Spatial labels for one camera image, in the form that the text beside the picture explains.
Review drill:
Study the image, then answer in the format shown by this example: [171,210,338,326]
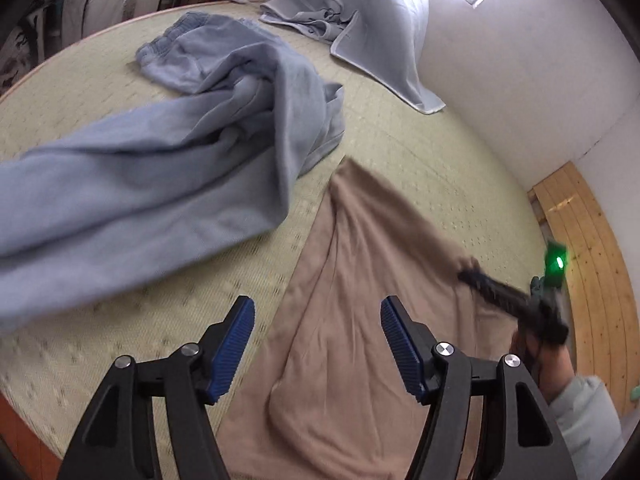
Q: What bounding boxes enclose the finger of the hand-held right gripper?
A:
[457,255,531,318]

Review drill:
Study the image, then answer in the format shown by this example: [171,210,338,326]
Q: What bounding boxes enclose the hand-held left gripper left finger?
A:
[57,295,257,480]

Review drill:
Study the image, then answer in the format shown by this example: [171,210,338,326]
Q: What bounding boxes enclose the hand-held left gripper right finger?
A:
[380,296,578,480]

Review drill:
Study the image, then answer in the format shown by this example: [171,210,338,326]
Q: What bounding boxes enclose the brown T-shirt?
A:
[215,156,556,480]

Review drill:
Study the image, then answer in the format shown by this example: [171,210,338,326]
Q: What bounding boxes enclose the person's right hand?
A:
[509,327,578,403]

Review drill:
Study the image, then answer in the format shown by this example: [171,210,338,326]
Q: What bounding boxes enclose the wooden headboard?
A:
[527,160,640,421]

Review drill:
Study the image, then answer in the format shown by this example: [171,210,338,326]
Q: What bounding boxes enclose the light blue jeans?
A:
[0,11,347,331]

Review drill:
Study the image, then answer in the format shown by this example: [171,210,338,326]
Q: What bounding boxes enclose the light blue blanket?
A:
[259,0,447,116]

